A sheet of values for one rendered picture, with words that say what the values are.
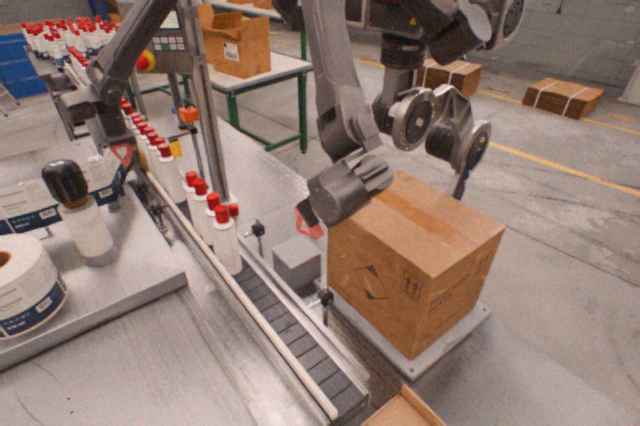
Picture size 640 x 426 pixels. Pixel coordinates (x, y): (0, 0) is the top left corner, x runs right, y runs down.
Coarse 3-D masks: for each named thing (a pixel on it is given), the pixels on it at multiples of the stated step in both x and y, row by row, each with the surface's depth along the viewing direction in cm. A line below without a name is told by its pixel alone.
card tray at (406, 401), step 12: (396, 396) 79; (408, 396) 77; (384, 408) 77; (396, 408) 77; (408, 408) 77; (420, 408) 75; (372, 420) 75; (384, 420) 75; (396, 420) 75; (408, 420) 75; (420, 420) 75; (432, 420) 73
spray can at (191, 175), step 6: (186, 174) 101; (192, 174) 101; (186, 180) 102; (192, 180) 101; (186, 186) 104; (192, 186) 103; (186, 192) 103; (192, 192) 103; (192, 198) 104; (192, 204) 105; (192, 210) 107; (192, 216) 108; (198, 222) 109; (198, 228) 110
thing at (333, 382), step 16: (192, 224) 117; (240, 256) 106; (240, 272) 101; (256, 272) 101; (240, 288) 96; (256, 288) 96; (256, 304) 92; (272, 304) 92; (256, 320) 88; (272, 320) 89; (288, 320) 88; (288, 336) 85; (304, 336) 85; (304, 352) 82; (320, 352) 82; (304, 368) 79; (320, 368) 79; (336, 368) 79; (304, 384) 76; (320, 384) 76; (336, 384) 76; (352, 384) 76; (336, 400) 73; (352, 400) 73
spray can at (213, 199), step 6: (210, 198) 92; (216, 198) 93; (210, 204) 93; (216, 204) 93; (210, 210) 94; (210, 216) 94; (210, 222) 96; (210, 228) 97; (216, 240) 99; (216, 246) 100; (216, 252) 102
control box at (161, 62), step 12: (120, 0) 95; (132, 0) 95; (120, 12) 97; (180, 12) 97; (180, 24) 98; (156, 60) 104; (168, 60) 104; (180, 60) 104; (192, 60) 105; (144, 72) 105; (156, 72) 106; (168, 72) 106; (180, 72) 106; (192, 72) 107
